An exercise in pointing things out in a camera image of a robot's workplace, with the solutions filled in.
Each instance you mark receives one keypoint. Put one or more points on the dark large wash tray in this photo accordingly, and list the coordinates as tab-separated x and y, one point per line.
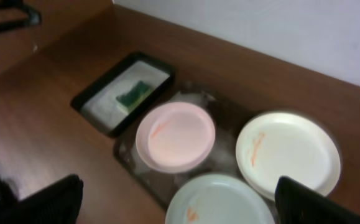
229	117

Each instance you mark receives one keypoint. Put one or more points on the pink plate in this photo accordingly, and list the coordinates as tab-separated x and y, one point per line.
175	137

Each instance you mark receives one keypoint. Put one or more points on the green yellow sponge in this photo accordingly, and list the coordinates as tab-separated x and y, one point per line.
128	101

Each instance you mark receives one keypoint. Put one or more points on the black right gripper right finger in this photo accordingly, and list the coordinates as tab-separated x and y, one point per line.
297	204

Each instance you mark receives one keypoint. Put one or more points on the pale blue plate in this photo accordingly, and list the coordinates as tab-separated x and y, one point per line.
217	198

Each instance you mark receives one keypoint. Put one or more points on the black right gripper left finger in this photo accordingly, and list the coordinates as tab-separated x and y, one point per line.
58	203

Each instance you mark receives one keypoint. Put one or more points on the black soapy water tray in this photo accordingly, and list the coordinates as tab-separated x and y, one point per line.
97	102

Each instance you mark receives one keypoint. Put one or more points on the cream white plate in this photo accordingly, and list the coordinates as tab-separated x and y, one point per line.
283	144

